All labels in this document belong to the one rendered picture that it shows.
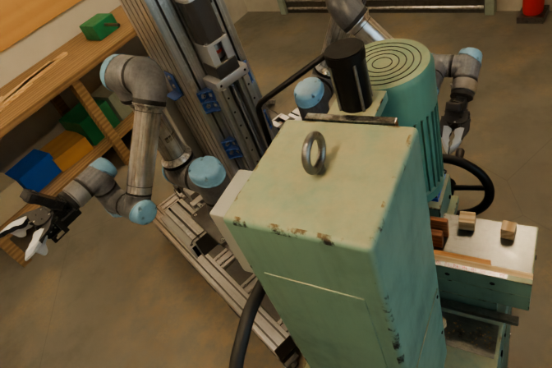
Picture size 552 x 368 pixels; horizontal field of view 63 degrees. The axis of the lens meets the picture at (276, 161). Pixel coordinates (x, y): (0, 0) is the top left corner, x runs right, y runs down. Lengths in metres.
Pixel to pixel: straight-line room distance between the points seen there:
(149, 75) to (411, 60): 0.76
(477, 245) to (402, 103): 0.59
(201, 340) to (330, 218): 1.92
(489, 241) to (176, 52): 1.07
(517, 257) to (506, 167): 1.50
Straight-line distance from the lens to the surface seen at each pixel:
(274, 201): 0.61
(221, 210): 0.70
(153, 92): 1.32
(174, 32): 1.51
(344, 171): 0.62
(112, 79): 1.43
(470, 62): 1.60
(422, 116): 0.84
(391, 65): 0.83
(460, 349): 1.26
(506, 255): 1.28
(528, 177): 2.70
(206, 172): 1.51
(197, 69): 1.57
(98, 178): 1.42
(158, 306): 2.68
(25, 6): 3.96
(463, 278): 1.21
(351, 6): 1.44
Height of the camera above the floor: 1.95
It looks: 39 degrees down
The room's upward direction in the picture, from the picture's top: 23 degrees counter-clockwise
